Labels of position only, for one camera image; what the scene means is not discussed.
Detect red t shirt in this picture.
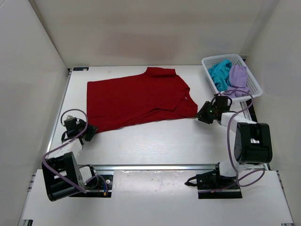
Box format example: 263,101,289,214
87,67,198,132

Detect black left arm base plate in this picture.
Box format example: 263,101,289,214
83,170,114,198

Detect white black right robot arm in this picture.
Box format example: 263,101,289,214
185,94,273,193

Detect aluminium table rail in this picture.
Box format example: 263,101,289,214
93,164,215,171

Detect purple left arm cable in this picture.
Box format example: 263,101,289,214
41,108,109,194

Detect blue label sticker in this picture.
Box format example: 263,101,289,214
73,67,89,71

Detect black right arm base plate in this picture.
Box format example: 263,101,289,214
184,169,243,199

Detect lilac t shirt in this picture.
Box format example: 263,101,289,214
225,65,249,99

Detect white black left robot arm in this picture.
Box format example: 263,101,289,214
42,115,99,202

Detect teal t shirt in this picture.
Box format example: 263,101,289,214
208,59,232,92

